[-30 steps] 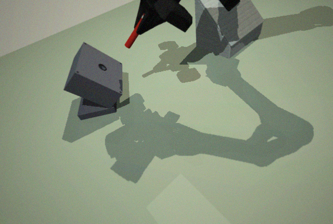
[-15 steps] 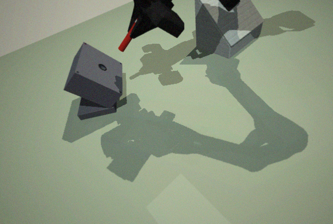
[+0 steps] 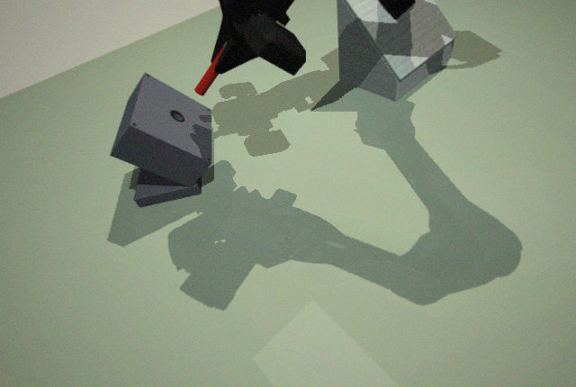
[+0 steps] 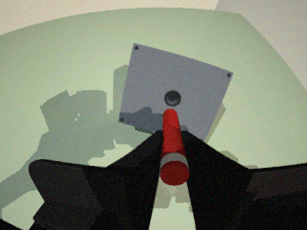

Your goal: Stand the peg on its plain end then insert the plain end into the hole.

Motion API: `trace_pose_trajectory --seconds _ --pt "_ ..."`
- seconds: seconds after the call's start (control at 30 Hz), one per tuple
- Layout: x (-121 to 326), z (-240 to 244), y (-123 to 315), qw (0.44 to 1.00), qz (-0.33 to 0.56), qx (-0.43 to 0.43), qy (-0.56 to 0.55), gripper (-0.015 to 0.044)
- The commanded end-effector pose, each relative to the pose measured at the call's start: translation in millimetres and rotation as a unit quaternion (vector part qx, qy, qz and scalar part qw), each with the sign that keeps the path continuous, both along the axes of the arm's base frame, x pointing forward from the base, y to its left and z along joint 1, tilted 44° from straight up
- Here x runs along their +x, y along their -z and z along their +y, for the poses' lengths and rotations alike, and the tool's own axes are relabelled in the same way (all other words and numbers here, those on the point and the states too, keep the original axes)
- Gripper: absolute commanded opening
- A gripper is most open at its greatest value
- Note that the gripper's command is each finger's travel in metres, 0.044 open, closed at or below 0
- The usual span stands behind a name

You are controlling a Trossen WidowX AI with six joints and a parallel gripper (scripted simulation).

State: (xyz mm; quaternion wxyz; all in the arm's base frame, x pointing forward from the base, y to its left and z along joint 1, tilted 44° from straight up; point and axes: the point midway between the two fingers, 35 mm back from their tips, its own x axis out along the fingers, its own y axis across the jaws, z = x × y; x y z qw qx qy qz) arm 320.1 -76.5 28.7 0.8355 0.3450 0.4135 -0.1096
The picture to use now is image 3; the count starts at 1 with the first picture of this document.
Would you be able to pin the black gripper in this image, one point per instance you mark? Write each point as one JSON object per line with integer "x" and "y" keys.
{"x": 252, "y": 30}

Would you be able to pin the red peg with white band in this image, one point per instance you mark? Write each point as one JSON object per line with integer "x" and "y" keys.
{"x": 208, "y": 77}

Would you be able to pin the grey sloped panel with hole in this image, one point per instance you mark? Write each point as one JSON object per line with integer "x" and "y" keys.
{"x": 168, "y": 135}

